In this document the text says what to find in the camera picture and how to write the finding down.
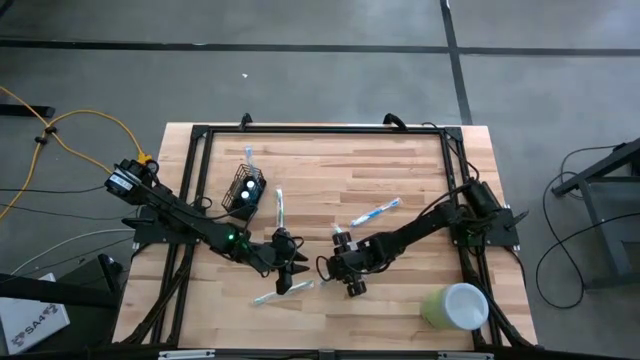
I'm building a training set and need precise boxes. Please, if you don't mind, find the yellow extension cable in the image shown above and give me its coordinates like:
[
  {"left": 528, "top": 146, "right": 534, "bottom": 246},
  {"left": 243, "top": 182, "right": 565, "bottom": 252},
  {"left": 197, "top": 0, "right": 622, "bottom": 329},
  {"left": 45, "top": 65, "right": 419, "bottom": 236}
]
[{"left": 0, "top": 84, "right": 154, "bottom": 221}]

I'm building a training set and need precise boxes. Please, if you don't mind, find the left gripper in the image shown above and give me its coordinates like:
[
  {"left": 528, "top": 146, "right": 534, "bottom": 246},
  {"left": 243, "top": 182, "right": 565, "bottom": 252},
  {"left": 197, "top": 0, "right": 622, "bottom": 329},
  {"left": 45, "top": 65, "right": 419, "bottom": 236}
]
[{"left": 269, "top": 227, "right": 310, "bottom": 296}]

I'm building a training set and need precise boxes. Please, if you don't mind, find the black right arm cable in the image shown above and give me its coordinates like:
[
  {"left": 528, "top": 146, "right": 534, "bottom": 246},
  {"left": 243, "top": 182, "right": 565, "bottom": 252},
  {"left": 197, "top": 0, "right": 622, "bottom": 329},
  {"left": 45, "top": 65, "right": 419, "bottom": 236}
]
[{"left": 422, "top": 122, "right": 481, "bottom": 184}]

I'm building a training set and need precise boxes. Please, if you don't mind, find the black metal stand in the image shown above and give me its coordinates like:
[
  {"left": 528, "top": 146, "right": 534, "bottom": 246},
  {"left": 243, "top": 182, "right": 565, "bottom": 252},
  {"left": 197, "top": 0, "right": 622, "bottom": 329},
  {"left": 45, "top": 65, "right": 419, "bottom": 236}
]
[{"left": 549, "top": 135, "right": 640, "bottom": 292}]

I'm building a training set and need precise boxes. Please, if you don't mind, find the small crumpled plastic wrapper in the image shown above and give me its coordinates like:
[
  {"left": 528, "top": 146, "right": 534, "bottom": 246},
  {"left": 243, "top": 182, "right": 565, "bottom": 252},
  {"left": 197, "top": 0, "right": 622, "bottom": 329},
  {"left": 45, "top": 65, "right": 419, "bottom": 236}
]
[{"left": 274, "top": 187, "right": 285, "bottom": 232}]

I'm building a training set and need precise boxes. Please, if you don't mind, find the black equipment stand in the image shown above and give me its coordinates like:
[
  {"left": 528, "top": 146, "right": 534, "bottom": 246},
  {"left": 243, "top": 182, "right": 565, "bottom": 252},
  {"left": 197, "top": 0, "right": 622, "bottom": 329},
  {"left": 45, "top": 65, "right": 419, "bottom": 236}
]
[{"left": 0, "top": 252, "right": 126, "bottom": 311}]

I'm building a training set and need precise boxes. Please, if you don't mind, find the green cup white inside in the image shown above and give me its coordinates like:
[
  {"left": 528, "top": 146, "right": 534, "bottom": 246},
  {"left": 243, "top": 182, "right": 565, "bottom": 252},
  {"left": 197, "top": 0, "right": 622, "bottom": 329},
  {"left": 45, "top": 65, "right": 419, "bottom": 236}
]
[{"left": 418, "top": 282, "right": 490, "bottom": 332}]

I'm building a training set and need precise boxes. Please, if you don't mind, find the black floor cable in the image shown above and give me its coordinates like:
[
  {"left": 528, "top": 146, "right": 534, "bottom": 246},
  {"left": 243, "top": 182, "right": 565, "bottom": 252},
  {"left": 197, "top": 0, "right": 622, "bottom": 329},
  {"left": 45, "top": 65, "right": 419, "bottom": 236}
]
[
  {"left": 0, "top": 186, "right": 106, "bottom": 195},
  {"left": 534, "top": 144, "right": 640, "bottom": 311}
]

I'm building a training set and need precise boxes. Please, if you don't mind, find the white cardboard box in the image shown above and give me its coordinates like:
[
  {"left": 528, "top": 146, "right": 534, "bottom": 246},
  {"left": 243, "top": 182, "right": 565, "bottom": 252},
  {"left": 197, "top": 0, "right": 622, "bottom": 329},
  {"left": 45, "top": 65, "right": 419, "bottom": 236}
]
[{"left": 0, "top": 272, "right": 71, "bottom": 357}]

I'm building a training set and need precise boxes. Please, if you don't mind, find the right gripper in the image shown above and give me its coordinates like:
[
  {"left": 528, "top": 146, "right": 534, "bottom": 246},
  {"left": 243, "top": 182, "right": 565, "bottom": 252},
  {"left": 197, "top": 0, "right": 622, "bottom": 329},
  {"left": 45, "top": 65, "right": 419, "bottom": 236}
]
[{"left": 327, "top": 231, "right": 384, "bottom": 300}]

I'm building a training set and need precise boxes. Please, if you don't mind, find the black aluminium table frame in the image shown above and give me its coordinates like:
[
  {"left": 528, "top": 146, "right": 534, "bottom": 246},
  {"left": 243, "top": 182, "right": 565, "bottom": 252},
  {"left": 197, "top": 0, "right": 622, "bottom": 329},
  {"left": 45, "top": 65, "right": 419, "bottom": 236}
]
[{"left": 112, "top": 113, "right": 539, "bottom": 360}]

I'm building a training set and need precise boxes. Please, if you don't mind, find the silver bracket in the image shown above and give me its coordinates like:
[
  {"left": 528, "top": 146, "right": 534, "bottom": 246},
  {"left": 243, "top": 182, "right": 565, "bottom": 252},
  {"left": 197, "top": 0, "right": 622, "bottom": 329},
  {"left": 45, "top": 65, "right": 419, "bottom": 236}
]
[
  {"left": 437, "top": 351, "right": 495, "bottom": 360},
  {"left": 157, "top": 349, "right": 217, "bottom": 360}
]

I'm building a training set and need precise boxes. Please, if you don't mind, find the grey floor cable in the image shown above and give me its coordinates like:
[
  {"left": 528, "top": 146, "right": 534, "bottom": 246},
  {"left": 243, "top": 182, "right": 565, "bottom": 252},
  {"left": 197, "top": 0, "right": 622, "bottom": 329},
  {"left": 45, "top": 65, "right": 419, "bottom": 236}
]
[{"left": 9, "top": 227, "right": 136, "bottom": 276}]

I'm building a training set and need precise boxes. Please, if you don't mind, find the black wire basket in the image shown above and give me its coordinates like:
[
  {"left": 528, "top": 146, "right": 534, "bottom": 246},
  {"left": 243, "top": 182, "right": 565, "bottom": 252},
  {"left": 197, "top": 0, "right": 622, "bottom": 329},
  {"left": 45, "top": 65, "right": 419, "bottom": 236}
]
[{"left": 220, "top": 163, "right": 268, "bottom": 222}]

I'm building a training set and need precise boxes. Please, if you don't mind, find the black floor bar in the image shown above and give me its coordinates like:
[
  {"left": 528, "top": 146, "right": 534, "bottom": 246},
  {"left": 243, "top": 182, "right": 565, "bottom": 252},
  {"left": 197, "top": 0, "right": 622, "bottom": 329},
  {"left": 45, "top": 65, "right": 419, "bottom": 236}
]
[{"left": 0, "top": 103, "right": 56, "bottom": 120}]

